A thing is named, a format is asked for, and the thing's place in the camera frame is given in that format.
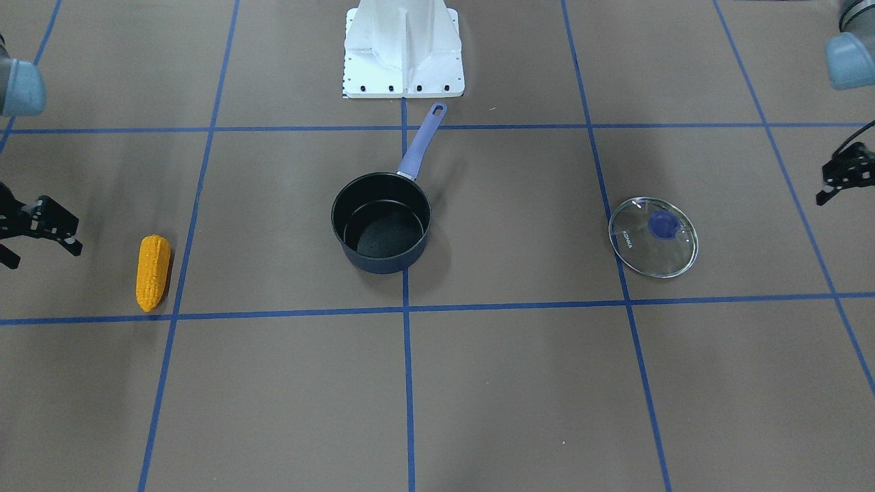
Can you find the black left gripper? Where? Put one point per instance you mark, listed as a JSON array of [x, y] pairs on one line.
[[845, 174]]

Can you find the yellow corn cob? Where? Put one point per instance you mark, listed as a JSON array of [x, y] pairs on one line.
[[153, 269]]

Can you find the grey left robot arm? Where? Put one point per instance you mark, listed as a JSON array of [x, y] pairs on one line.
[[850, 64]]

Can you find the dark pot with purple handle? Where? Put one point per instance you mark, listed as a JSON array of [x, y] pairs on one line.
[[382, 219]]

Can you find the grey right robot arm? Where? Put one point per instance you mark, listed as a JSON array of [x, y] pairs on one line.
[[23, 93]]

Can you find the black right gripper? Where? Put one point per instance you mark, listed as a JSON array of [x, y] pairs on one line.
[[34, 217]]

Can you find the glass lid with purple knob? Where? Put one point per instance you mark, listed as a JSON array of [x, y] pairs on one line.
[[653, 237]]

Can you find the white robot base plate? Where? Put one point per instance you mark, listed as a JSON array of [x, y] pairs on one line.
[[402, 49]]

